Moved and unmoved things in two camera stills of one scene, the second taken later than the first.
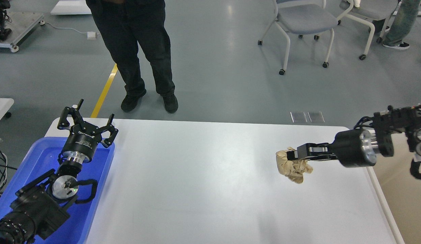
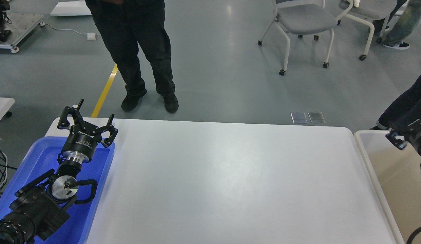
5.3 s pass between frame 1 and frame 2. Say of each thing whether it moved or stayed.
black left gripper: stayed
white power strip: stayed
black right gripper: moved
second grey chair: stayed
